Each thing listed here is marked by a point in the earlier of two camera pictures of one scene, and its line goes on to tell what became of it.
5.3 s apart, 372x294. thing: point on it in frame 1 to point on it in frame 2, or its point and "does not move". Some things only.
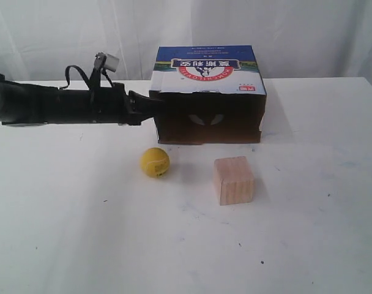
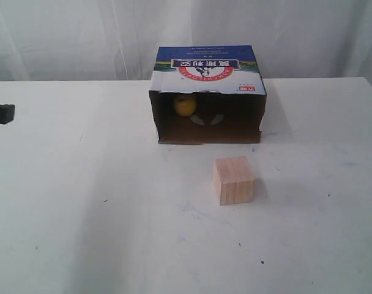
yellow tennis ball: [155, 162] to [185, 106]
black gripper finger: [139, 103] to [1, 113]
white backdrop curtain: [40, 39] does not move
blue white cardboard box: [210, 94] does not move
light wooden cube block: [234, 180] does not move
